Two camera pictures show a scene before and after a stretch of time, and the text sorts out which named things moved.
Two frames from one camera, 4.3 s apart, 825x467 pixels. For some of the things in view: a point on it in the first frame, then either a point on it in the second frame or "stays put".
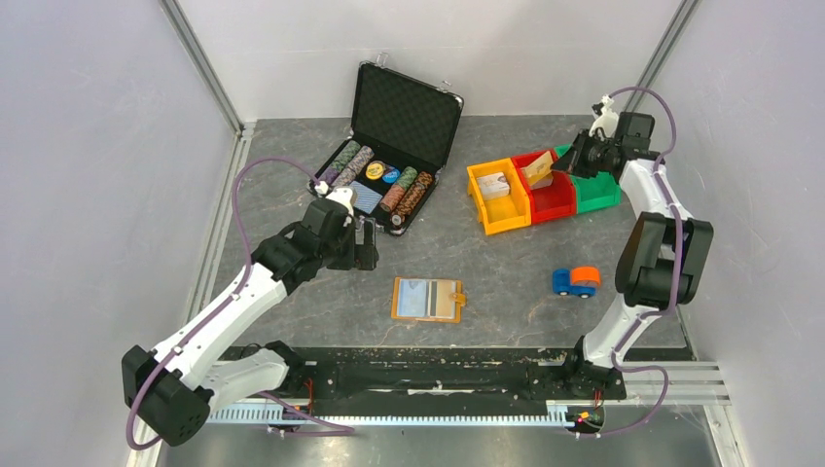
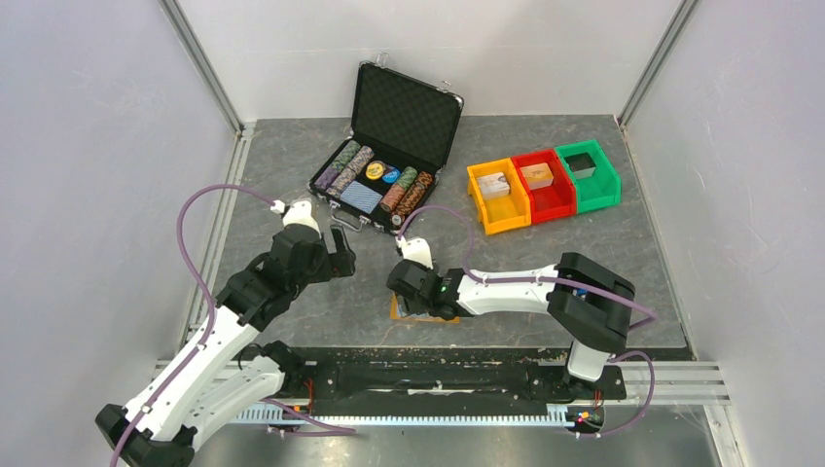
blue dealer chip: (391, 176) stays put
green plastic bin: (593, 194) stays put
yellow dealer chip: (375, 170) stays put
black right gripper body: (594, 154) -> (415, 306)
